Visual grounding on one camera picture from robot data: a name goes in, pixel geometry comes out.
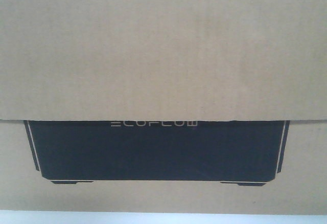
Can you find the brown EcoFlow cardboard box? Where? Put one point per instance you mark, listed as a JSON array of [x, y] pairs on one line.
[[165, 60]]

